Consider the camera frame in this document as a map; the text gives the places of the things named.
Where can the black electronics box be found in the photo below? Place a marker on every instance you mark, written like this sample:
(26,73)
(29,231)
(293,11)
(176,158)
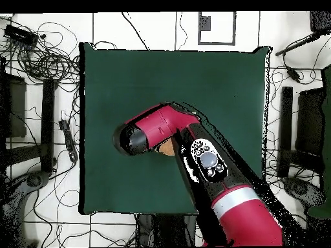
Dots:
(20,35)

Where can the black power strip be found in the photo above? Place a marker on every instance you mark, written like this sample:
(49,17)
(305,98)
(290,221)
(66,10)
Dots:
(68,140)

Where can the black power adapter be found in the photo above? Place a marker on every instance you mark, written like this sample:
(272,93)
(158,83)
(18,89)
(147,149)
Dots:
(293,74)

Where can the black rod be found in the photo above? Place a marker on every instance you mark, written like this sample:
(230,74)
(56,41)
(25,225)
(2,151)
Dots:
(297,44)

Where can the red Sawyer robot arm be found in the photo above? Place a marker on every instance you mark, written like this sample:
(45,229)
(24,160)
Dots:
(245,222)

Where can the grey rounded base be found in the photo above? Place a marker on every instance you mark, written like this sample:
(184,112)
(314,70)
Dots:
(15,196)
(301,190)

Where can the black stand bar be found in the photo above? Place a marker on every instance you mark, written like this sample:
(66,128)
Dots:
(47,124)
(285,129)

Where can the dark flat panel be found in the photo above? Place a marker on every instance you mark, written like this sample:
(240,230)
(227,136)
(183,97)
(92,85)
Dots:
(15,108)
(310,121)

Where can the dark green table cloth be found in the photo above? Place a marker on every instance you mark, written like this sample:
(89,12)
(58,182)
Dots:
(129,90)

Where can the black corner box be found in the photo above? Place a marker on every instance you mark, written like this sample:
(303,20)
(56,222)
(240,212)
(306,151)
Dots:
(320,22)

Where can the grey square frame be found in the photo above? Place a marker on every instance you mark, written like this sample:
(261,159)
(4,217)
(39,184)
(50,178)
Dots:
(234,28)

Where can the tan terry towel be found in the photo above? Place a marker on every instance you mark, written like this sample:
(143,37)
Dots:
(166,149)

